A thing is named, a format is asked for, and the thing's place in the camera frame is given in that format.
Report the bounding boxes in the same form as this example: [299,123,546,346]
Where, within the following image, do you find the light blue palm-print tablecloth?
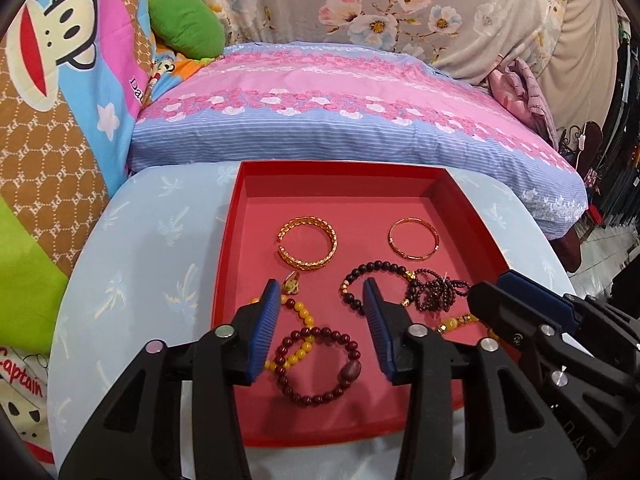
[47,160,578,480]

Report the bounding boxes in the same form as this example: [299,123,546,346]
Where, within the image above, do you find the dark metal rack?
[557,120,606,173]

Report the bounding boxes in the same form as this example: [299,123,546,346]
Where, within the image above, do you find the black bead bracelet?
[341,260,418,317]

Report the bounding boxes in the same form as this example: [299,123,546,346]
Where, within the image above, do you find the pink cloth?
[487,56,558,146]

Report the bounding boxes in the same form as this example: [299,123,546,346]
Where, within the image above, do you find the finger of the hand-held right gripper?
[497,269,587,334]
[467,282,557,357]

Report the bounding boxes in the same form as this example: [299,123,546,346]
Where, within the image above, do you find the red cardboard box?
[210,160,516,448]

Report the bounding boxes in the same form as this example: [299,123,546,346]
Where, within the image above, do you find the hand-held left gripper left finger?
[59,279,282,480]

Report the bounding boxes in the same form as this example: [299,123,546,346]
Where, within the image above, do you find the gold leaf cuff bracelet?
[276,216,338,273]

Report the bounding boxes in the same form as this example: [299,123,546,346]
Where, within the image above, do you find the purple garnet bead strand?
[405,267,471,316]

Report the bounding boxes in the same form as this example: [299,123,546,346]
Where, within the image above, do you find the cartoon monkey blanket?
[0,0,226,467]

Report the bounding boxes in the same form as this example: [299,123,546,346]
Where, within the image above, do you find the grey floral cloth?
[172,0,576,86]

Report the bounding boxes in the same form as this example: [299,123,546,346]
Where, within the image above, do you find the dark red bead bracelet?
[274,326,362,407]

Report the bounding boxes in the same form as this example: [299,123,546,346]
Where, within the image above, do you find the pink blue striped pillow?
[125,40,588,241]

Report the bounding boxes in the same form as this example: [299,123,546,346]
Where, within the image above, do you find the green pillow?
[150,0,226,58]

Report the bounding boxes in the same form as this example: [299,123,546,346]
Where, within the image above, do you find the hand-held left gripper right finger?
[362,277,557,480]

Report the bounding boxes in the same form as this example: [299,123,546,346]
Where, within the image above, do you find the hanging dark clothes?
[600,15,640,223]

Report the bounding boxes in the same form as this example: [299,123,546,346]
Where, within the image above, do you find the beige cloth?
[540,0,626,136]

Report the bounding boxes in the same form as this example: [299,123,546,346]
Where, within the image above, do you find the thin gold bangle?
[388,217,441,261]

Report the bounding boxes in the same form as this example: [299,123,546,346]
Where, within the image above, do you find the translucent yellow bead bracelet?
[435,312,501,342]

